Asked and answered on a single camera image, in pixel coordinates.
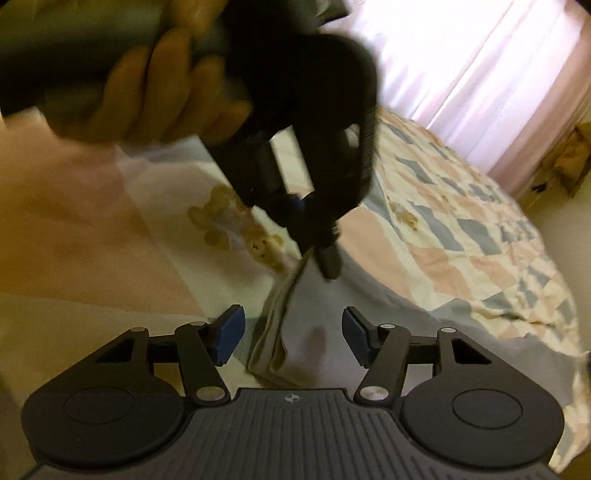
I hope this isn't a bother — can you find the grey lavender garment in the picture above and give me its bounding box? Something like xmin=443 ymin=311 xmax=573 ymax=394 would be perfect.
xmin=249 ymin=253 xmax=589 ymax=406

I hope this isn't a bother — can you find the person's left hand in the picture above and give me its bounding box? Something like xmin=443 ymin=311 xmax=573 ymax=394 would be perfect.
xmin=44 ymin=1 xmax=252 ymax=146

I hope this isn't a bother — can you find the patchwork checkered quilt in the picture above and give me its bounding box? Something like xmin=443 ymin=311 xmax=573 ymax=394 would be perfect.
xmin=1 ymin=111 xmax=590 ymax=471

